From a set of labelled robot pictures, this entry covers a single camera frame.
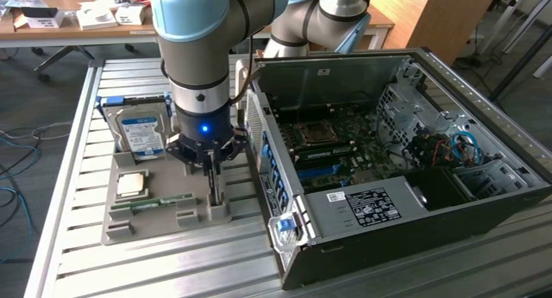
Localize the hard disk in blue caddy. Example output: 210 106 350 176
95 91 176 160

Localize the small white labelled box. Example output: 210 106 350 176
114 5 147 27

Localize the blue case latch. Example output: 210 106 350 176
275 215 299 231

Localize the blue disk wire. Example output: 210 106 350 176
450 129 486 165

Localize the white box with round insert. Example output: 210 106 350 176
75 1 119 32

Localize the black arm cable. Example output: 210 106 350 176
227 0 263 140

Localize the grey power supply unit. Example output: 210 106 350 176
302 176 432 239

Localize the green motherboard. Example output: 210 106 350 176
275 103 418 195

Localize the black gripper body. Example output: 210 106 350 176
176 105 238 165

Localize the white box with black lid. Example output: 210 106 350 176
19 6 67 30

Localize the green loose RAM stick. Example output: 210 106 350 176
110 193 196 212

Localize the blue floor cable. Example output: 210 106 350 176
0 144 40 265

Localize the metal CPU socket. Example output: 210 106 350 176
296 121 342 146

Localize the metal disk bay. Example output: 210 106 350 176
451 159 534 200

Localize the red disk wire bundle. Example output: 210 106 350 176
434 139 460 166

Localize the wooden cabinet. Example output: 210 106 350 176
370 0 504 67

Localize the black slanted pole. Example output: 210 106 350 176
490 26 552 101

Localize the black wheeled stand base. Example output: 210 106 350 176
34 45 96 83

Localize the open black PC case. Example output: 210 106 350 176
235 47 552 291

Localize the grey parts rack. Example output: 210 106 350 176
100 149 236 247

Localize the wooden desk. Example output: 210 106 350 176
0 0 396 58

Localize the silver CPU chip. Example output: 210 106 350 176
116 173 147 198

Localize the white desk frame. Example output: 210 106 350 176
474 0 552 79

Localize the blue expansion slot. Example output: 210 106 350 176
296 166 343 180

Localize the grey floor cable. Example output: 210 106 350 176
0 120 74 143

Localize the perforated metal drive cage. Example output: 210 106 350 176
375 83 436 153

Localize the black Nvidia graphics card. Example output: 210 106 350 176
204 151 226 204

